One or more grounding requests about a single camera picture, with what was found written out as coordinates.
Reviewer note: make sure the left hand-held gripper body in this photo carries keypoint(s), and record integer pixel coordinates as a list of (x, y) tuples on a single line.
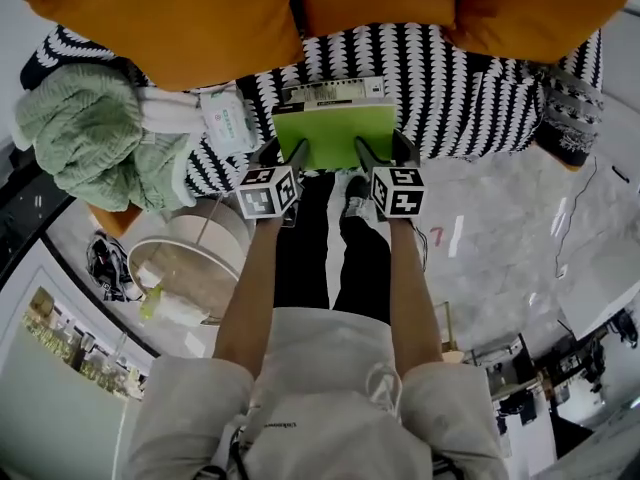
[(262, 195)]

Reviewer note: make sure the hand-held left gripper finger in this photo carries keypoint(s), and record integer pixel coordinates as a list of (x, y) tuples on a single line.
[(299, 160), (267, 155)]

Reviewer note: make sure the person's black trousers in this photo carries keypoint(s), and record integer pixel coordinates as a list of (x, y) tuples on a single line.
[(305, 248)]

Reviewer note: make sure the green knitted blanket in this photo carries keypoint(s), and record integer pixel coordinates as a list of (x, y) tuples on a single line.
[(85, 133)]

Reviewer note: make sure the grey black patterned cushion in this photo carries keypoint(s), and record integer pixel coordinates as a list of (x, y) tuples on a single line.
[(570, 118)]

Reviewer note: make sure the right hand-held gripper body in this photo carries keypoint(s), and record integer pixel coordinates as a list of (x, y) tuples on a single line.
[(400, 193)]

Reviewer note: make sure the white wet wipes packet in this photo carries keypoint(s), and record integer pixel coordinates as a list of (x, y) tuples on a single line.
[(227, 123)]

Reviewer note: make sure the person's right forearm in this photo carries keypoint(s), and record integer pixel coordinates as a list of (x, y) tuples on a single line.
[(412, 298)]

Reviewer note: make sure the black white patterned sofa throw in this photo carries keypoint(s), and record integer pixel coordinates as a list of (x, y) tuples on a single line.
[(450, 98)]

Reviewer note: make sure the green book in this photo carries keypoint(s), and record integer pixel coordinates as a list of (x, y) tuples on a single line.
[(332, 130)]

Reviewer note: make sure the round glass coffee table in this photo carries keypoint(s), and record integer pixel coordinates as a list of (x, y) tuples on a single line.
[(195, 263)]

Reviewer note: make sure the large orange cushion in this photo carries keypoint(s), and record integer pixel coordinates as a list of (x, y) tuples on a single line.
[(540, 8), (165, 23)]

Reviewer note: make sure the person's left forearm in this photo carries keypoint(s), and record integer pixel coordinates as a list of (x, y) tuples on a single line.
[(250, 298)]

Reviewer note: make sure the green drink bottle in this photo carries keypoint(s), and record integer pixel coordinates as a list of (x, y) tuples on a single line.
[(151, 303)]

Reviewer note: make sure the person's grey sweatshirt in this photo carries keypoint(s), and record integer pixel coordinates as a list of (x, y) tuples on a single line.
[(320, 398)]

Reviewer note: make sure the black metal frame chair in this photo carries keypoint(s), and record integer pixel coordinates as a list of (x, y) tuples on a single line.
[(25, 208)]

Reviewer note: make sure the white pillow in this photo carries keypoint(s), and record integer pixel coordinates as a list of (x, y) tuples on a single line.
[(185, 310)]

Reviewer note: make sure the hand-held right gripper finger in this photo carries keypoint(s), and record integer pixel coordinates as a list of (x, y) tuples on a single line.
[(367, 157), (405, 153)]

